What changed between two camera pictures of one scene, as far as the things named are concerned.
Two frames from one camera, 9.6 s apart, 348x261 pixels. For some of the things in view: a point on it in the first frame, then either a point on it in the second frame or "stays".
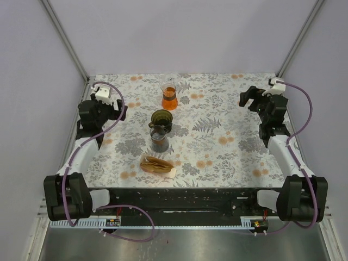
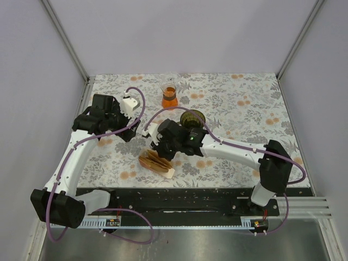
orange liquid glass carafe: (169, 100) stays
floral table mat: (184, 130) stays
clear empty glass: (172, 78) stays
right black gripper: (250, 94) to (159, 149)
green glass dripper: (161, 117) to (189, 120)
